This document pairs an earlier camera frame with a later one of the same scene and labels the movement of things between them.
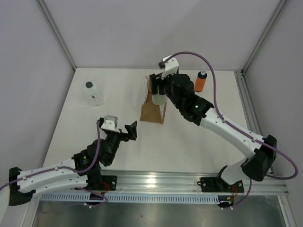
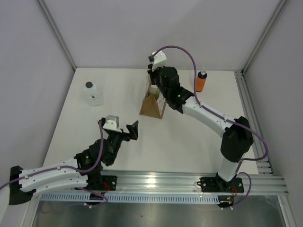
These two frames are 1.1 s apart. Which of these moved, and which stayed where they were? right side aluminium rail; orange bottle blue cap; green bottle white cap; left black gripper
Moved: green bottle white cap
Stayed: left black gripper; right side aluminium rail; orange bottle blue cap
